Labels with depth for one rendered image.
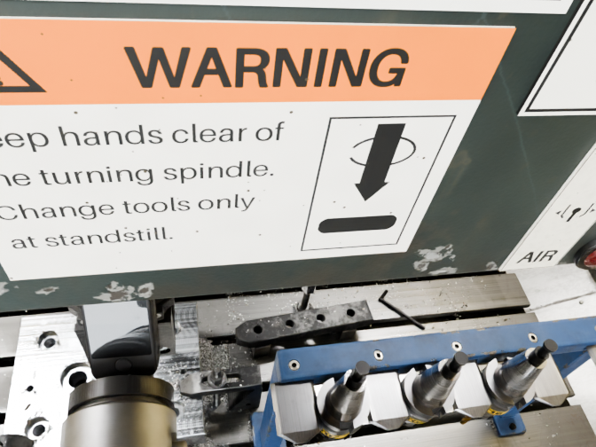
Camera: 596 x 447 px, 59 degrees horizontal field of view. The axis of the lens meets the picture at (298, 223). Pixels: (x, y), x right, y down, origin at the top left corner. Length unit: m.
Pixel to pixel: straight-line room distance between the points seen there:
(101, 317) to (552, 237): 0.27
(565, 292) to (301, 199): 1.27
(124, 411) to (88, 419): 0.02
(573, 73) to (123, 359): 0.32
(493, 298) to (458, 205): 1.01
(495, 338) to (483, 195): 0.55
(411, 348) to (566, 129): 0.53
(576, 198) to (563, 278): 1.21
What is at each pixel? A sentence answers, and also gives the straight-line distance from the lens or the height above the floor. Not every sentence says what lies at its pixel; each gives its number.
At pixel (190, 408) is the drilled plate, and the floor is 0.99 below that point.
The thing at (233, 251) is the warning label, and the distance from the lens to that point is 0.20.
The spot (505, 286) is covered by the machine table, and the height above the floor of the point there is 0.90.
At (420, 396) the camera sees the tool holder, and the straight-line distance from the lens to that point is 0.67.
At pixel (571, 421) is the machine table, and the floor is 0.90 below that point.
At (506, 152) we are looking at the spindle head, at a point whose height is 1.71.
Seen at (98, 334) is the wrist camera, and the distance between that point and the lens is 0.38.
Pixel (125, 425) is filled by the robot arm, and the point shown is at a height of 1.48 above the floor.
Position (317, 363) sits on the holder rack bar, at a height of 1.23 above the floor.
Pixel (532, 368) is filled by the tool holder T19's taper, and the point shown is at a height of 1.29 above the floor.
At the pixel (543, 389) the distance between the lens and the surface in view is 0.77.
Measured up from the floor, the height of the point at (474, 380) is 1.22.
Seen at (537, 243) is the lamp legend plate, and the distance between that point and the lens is 0.26.
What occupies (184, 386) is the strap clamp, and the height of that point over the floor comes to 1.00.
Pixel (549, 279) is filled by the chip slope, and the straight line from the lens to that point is 1.44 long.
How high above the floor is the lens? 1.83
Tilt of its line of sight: 51 degrees down
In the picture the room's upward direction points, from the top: 11 degrees clockwise
